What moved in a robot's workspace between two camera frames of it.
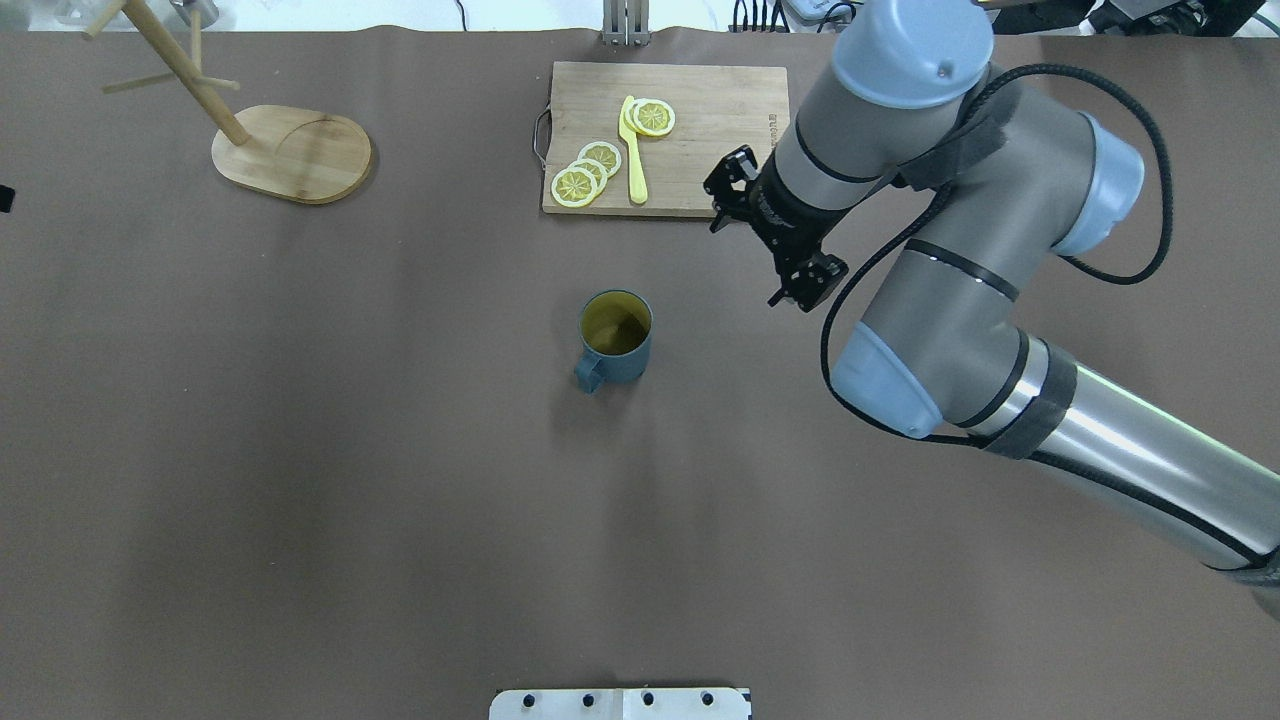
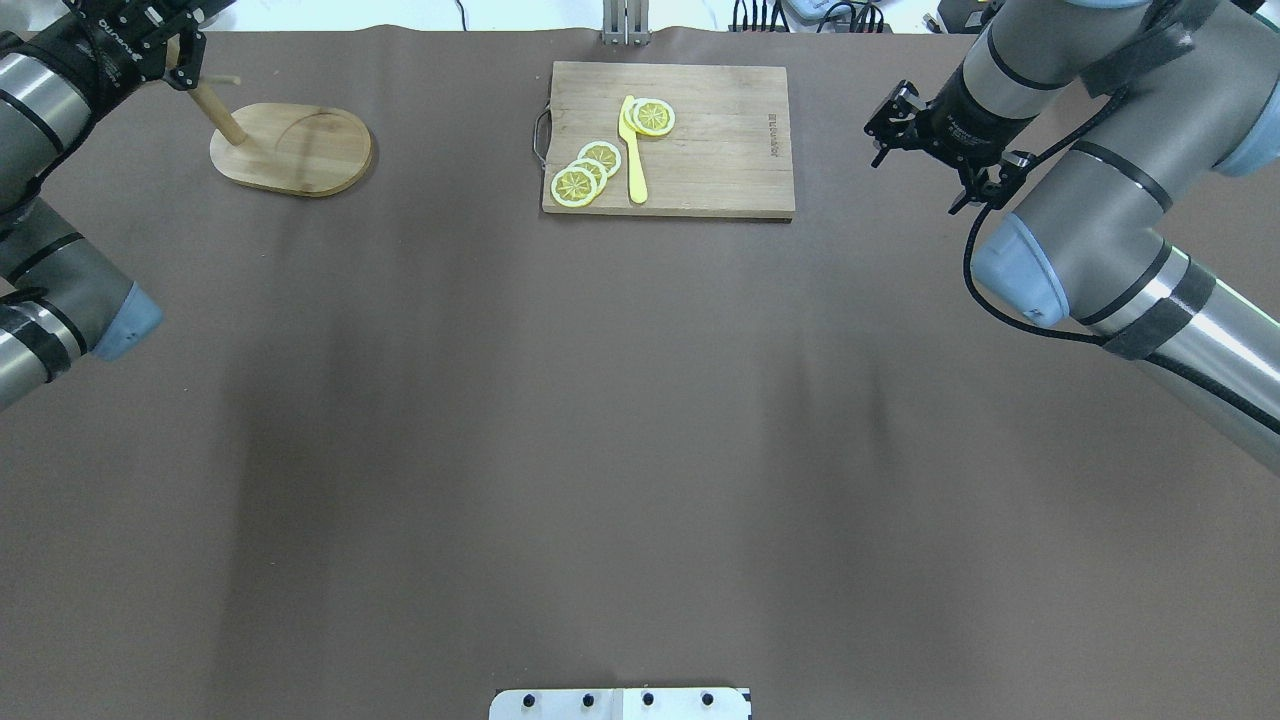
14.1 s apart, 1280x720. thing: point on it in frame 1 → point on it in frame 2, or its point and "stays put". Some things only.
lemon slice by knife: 649,117 stays put
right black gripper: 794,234 → 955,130
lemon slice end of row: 574,187 stays put
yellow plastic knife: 638,187 stays put
